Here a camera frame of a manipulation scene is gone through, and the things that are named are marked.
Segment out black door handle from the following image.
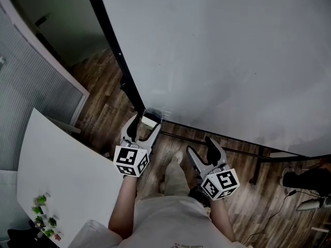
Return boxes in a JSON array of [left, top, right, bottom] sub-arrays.
[[35, 13, 51, 27]]

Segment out person's left forearm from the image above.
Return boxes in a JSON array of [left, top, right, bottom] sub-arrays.
[[108, 176, 138, 239]]

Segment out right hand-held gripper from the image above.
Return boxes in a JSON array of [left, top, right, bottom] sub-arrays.
[[186, 137, 240, 201]]

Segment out black office chair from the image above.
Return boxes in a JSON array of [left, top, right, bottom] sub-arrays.
[[6, 220, 52, 248]]

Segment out person's right forearm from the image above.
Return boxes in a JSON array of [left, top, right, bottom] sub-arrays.
[[209, 197, 236, 242]]

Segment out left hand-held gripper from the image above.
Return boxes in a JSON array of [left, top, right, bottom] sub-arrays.
[[113, 114, 162, 178]]

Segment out white grey device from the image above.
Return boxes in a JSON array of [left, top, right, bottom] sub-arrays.
[[296, 196, 331, 212]]

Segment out person's beige shoe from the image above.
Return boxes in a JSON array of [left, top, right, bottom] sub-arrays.
[[170, 150, 184, 165]]

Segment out wooden table with white legs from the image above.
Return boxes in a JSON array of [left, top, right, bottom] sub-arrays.
[[268, 150, 331, 166]]

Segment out black floor cable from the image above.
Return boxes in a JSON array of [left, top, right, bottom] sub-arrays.
[[243, 189, 298, 245]]

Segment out person's white shirt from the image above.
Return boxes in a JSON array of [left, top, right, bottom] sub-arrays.
[[67, 195, 254, 248]]

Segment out white whiteboard eraser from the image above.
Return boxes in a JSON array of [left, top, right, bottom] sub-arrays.
[[141, 114, 159, 128]]

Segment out black waist-worn device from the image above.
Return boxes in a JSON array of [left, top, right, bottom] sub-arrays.
[[188, 186, 212, 208]]

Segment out whiteboard on black stand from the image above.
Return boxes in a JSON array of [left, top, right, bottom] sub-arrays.
[[84, 0, 331, 185]]

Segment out cluster of small potted plants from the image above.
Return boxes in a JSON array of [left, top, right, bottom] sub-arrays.
[[31, 194, 64, 242]]

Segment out person's beige trousers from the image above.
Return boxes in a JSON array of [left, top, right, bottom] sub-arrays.
[[161, 159, 192, 198]]

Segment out clear plastic eraser tray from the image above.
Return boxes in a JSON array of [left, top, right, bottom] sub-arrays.
[[141, 107, 164, 129]]

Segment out frosted glass door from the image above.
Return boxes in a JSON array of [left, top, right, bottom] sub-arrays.
[[10, 0, 112, 67]]

